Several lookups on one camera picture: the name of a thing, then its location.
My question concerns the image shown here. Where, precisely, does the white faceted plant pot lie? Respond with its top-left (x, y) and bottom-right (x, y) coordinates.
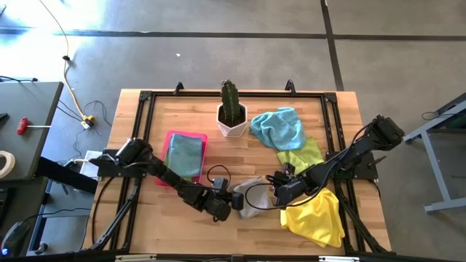
top-left (216, 103), bottom-right (249, 138)

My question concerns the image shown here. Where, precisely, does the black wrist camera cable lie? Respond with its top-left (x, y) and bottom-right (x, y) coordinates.
top-left (245, 173), bottom-right (323, 211)
top-left (206, 164), bottom-right (233, 191)

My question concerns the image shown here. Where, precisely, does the silver metal bracket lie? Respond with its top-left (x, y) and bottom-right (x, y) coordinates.
top-left (318, 255), bottom-right (362, 262)
top-left (114, 254), bottom-right (158, 262)

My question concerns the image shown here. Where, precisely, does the black device with light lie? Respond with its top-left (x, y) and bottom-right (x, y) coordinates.
top-left (1, 221), bottom-right (33, 258)

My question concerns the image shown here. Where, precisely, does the black left wrist camera cable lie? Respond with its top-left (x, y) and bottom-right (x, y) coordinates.
top-left (206, 164), bottom-right (233, 191)

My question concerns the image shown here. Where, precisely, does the yellow microfiber towel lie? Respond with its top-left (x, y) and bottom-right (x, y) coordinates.
top-left (279, 187), bottom-right (346, 249)

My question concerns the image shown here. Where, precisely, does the yellow power cable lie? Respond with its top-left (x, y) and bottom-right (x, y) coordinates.
top-left (38, 0), bottom-right (90, 121)

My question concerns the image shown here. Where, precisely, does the yellow cable plug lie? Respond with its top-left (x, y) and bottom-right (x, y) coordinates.
top-left (80, 114), bottom-right (96, 130)

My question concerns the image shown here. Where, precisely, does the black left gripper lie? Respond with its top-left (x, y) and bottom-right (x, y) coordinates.
top-left (199, 188), bottom-right (245, 222)

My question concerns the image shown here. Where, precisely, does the black crossbar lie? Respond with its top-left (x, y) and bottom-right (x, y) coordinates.
top-left (35, 156), bottom-right (100, 194)

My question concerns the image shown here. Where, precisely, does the grey metal table frame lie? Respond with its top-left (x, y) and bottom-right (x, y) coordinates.
top-left (402, 92), bottom-right (466, 214)

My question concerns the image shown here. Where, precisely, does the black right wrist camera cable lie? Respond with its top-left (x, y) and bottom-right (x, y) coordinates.
top-left (245, 173), bottom-right (323, 211)

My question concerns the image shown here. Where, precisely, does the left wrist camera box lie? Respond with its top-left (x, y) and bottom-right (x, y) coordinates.
top-left (212, 177), bottom-right (230, 191)

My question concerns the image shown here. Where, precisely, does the dark grey side table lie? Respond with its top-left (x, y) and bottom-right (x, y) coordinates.
top-left (0, 81), bottom-right (65, 182)

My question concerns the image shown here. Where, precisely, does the green cactus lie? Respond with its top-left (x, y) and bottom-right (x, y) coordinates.
top-left (219, 79), bottom-right (242, 124)

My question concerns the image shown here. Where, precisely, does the teal microfiber towel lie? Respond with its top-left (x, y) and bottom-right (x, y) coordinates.
top-left (166, 132), bottom-right (205, 179)

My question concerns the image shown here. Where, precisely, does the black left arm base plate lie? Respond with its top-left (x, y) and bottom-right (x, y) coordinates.
top-left (97, 148), bottom-right (147, 179)

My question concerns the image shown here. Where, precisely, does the red-handled hex key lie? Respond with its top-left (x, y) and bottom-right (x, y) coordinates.
top-left (16, 116), bottom-right (52, 136)

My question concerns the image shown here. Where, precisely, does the pink plastic tray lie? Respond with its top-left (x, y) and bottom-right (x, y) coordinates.
top-left (154, 130), bottom-right (209, 188)

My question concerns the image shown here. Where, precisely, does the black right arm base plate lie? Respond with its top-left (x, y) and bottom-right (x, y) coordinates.
top-left (325, 151), bottom-right (380, 182)

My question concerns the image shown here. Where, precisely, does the light blue microfiber towel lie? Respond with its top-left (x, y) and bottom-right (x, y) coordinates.
top-left (248, 106), bottom-right (308, 151)

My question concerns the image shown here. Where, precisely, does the white power box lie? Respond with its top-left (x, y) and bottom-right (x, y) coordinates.
top-left (79, 150), bottom-right (105, 179)

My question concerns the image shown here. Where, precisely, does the yellow-green microfiber towel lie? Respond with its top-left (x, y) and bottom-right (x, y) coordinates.
top-left (275, 136), bottom-right (326, 176)

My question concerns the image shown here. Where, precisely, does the gray microfiber towel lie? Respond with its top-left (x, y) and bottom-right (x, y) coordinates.
top-left (232, 175), bottom-right (273, 220)

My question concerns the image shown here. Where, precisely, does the black aluminium table frame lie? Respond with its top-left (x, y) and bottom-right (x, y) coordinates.
top-left (87, 88), bottom-right (392, 255)

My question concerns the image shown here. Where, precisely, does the beige tape roll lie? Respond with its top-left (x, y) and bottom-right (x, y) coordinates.
top-left (0, 150), bottom-right (17, 180)

